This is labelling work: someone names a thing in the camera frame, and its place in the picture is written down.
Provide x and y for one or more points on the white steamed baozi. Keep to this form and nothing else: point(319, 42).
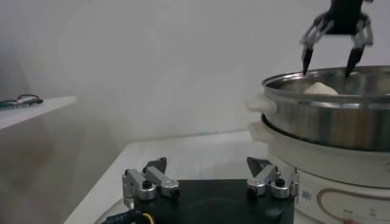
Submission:
point(320, 89)

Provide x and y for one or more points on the white electric cooker base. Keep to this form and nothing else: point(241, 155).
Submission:
point(304, 164)

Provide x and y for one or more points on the white utility table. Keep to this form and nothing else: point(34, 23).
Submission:
point(45, 109)

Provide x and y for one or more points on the stainless steel steamer basket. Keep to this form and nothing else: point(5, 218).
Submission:
point(320, 124)

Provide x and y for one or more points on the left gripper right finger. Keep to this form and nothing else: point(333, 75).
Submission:
point(283, 184)

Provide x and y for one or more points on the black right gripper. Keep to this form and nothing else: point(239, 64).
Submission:
point(345, 15)

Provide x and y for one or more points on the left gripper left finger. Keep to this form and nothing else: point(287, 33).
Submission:
point(138, 182)

